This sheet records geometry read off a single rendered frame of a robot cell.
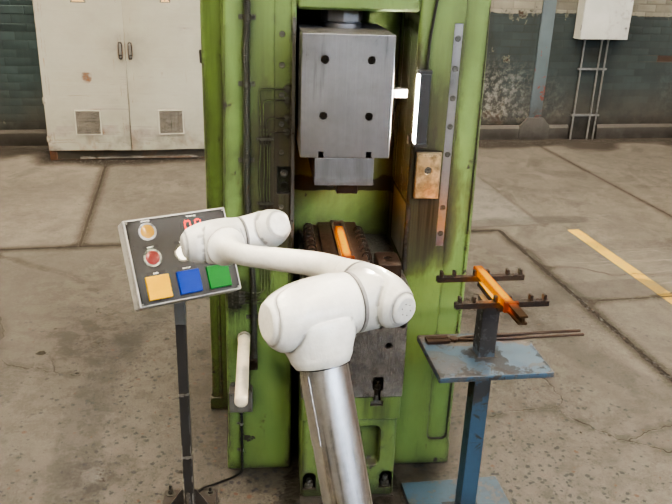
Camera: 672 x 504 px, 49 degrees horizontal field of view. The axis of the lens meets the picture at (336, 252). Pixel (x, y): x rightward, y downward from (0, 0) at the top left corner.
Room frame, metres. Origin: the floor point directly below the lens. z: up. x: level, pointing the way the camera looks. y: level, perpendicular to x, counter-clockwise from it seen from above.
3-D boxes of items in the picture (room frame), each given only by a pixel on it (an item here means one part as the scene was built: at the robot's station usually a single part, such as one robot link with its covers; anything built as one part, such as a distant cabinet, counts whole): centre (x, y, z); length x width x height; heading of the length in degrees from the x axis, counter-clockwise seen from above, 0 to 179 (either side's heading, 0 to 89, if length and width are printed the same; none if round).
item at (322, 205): (2.95, -0.01, 1.37); 0.41 x 0.10 x 0.91; 96
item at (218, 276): (2.22, 0.38, 1.01); 0.07 x 0.05 x 0.07; 121
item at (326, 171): (2.63, 0.00, 1.32); 0.42 x 0.20 x 0.10; 6
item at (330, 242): (2.63, 0.00, 0.96); 0.42 x 0.20 x 0.09; 6
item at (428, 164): (2.58, -0.32, 1.27); 0.09 x 0.02 x 0.17; 96
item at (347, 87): (2.64, -0.04, 1.56); 0.42 x 0.39 x 0.40; 6
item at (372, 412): (2.65, -0.05, 0.23); 0.55 x 0.37 x 0.47; 6
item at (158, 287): (2.12, 0.55, 1.01); 0.07 x 0.05 x 0.07; 121
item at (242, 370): (2.30, 0.32, 0.62); 0.44 x 0.05 x 0.05; 6
